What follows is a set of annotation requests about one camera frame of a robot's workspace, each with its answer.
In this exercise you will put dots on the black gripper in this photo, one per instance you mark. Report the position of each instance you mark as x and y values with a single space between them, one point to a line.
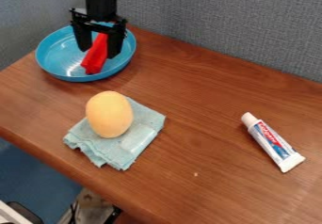
99 18

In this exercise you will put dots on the red plastic block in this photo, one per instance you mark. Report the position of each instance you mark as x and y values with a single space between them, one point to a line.
97 55

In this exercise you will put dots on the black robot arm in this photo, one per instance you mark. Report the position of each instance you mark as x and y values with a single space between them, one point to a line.
99 18

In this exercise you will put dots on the blue plate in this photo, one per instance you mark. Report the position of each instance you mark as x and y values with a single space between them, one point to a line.
59 57

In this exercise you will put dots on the grey object under table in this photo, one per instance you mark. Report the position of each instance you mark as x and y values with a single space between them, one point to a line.
91 209

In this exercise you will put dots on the orange egg-shaped sponge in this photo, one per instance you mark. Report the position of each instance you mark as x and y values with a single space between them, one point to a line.
110 114

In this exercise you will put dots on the clear small plastic piece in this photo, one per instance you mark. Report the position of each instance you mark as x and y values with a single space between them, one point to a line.
138 138

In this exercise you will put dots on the light blue folded cloth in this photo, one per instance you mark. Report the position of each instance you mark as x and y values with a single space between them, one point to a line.
103 150

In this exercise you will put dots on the white toothpaste tube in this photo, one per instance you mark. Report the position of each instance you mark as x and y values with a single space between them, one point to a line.
285 156

